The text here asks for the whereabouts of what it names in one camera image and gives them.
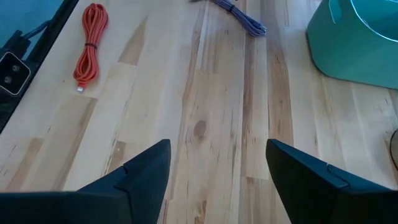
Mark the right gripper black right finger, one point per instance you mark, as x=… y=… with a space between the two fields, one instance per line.
x=326 y=199

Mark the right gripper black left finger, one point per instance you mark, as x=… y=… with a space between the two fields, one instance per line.
x=124 y=196

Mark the green-teal plastic bin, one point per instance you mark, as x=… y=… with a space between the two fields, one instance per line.
x=342 y=56

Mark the black table-level camera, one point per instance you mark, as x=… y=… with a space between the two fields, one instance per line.
x=12 y=73

